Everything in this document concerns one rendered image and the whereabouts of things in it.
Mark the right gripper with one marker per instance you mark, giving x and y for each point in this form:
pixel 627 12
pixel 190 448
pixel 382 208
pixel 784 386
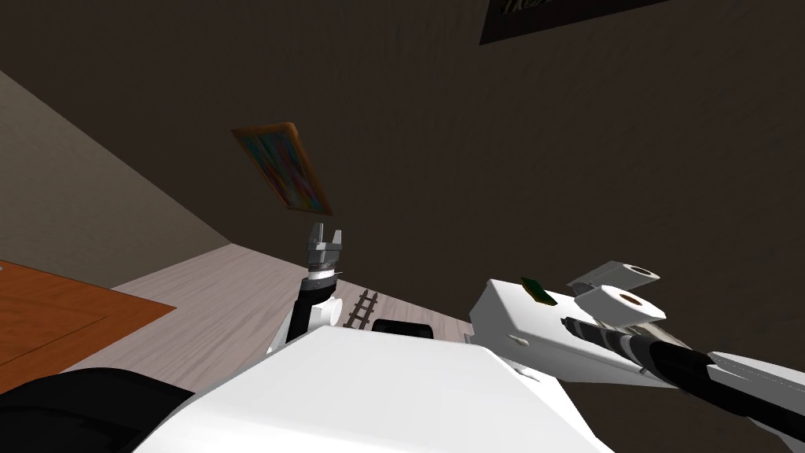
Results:
pixel 586 331

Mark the white cabinet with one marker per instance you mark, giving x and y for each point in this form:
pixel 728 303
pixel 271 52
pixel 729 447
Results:
pixel 503 314

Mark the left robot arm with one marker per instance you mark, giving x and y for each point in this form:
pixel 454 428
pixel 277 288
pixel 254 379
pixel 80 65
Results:
pixel 305 308

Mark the dark ladder-shaped track piece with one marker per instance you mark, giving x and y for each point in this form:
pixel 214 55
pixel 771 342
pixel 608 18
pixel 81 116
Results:
pixel 361 309

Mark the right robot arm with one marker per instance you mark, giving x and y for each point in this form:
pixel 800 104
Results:
pixel 682 366

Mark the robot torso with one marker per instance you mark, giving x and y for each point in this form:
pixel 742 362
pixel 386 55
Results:
pixel 352 396

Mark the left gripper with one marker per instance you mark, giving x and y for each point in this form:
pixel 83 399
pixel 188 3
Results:
pixel 322 257

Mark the small green flat block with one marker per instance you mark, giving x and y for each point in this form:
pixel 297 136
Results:
pixel 538 291

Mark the orange framed colourful picture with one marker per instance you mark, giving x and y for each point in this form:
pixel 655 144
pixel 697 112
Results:
pixel 283 167

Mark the brown wooden table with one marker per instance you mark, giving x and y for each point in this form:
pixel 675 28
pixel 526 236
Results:
pixel 50 314

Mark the dark framed picture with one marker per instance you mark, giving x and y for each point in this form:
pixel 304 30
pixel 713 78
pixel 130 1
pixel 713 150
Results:
pixel 522 19

